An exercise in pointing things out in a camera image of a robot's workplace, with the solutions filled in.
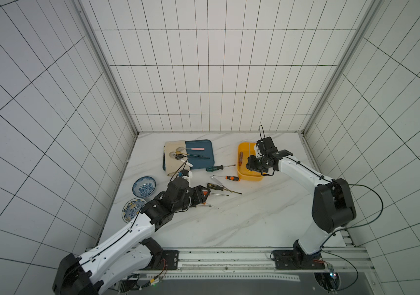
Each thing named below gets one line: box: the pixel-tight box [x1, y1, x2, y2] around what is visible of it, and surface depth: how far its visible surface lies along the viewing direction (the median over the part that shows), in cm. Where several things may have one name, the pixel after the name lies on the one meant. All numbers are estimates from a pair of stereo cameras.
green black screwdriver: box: [205, 164, 237, 172], surface depth 102 cm
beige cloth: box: [164, 140, 191, 174], surface depth 112 cm
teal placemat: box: [184, 139, 215, 170], surface depth 109 cm
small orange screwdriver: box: [212, 174, 241, 182], surface depth 98 cm
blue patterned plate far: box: [132, 175, 157, 198], surface depth 94 cm
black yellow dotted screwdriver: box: [206, 182, 243, 195], surface depth 94 cm
